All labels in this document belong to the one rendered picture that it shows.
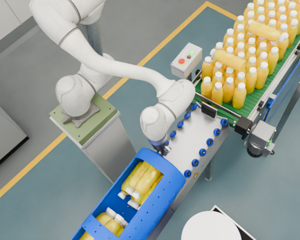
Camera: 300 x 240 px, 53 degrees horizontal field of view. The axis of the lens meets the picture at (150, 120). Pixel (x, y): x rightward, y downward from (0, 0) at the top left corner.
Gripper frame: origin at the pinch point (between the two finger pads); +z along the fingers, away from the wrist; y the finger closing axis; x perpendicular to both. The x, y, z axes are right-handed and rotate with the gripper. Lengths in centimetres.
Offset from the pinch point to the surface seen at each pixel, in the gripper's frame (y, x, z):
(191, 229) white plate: -30.5, 20.3, 12.3
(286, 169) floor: -59, -77, 116
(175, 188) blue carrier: -15.2, 10.2, 1.4
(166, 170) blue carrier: -8.7, 7.0, -5.8
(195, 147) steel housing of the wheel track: -6.4, -19.9, 23.3
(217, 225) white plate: -39.6, 11.3, 12.3
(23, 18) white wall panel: 269, -70, 97
